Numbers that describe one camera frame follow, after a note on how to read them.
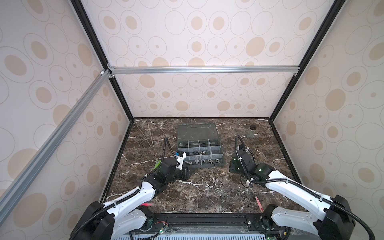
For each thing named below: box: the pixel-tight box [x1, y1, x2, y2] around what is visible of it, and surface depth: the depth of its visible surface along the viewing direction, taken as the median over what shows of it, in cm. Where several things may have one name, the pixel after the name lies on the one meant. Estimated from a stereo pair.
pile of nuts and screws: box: [210, 176, 220, 184], surface depth 89 cm
